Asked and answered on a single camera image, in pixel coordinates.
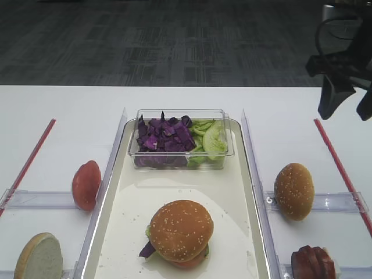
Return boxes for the green lettuce leaves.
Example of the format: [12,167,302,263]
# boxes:
[187,119,227,169]

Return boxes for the tomato slices upright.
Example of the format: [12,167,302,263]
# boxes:
[72,160,101,212]

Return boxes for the sliced meat patties stack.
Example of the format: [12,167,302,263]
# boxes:
[291,245,339,279]

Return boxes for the clear right guide rail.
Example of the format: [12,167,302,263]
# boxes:
[241,110,285,278]

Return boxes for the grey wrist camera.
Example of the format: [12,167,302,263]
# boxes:
[321,3,361,22]

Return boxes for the lettuce leaf on stack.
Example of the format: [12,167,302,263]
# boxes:
[145,225,151,239]

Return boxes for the purple cabbage pieces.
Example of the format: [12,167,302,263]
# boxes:
[137,112,196,152]

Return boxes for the sesame bun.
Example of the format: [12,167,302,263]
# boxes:
[274,163,315,221]
[149,200,214,263]

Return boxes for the black cable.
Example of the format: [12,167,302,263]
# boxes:
[314,16,361,56]

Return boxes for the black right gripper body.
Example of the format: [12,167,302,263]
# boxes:
[305,51,371,87]

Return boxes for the clear plastic container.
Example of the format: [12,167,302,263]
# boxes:
[128,109,234,169]

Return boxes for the bun bottom upright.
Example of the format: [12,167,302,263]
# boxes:
[13,232,63,279]

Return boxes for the clear left guide rail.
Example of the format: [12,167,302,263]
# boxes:
[71,108,127,279]

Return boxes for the red rail strip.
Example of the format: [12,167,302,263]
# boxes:
[313,119,371,235]
[0,119,56,216]

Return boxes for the clear bun pusher track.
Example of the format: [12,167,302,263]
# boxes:
[260,191,369,217]

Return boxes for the purple cabbage strip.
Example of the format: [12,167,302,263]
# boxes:
[139,241,156,259]

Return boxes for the left red rail strip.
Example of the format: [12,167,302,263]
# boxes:
[0,119,56,216]

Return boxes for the white metal tray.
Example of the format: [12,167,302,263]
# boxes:
[83,120,270,278]

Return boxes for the clear guide rail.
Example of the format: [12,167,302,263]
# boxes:
[71,108,127,279]
[241,110,285,278]

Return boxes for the clear tomato pusher track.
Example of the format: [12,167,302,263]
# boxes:
[1,189,77,209]

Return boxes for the right red rail strip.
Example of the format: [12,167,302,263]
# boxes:
[313,119,371,235]

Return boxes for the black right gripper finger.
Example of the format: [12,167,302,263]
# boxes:
[356,87,372,121]
[318,74,356,120]

